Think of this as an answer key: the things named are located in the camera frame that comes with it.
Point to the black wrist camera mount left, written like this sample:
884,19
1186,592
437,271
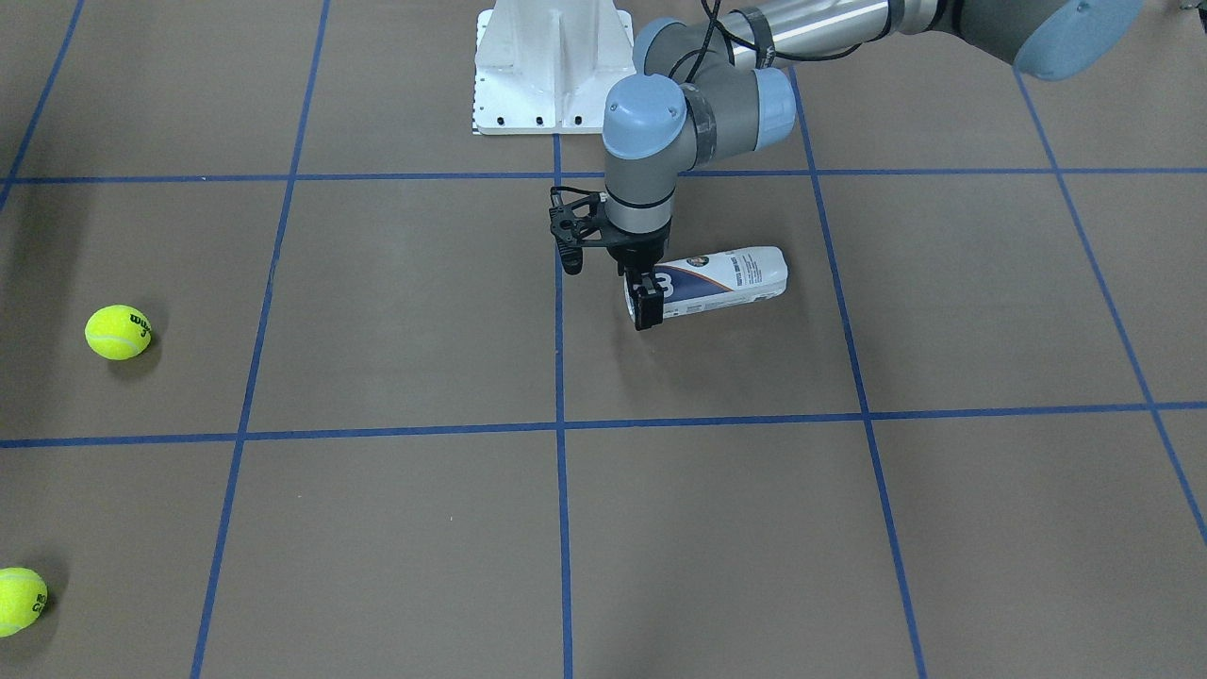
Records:
577,222

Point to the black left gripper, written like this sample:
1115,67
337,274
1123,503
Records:
637,255

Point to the white blue tennis ball can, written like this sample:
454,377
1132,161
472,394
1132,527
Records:
738,277

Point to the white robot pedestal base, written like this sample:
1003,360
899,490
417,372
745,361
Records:
546,67

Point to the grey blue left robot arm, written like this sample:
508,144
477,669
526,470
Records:
708,92

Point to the yellow tennis ball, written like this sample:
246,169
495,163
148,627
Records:
24,595
118,332

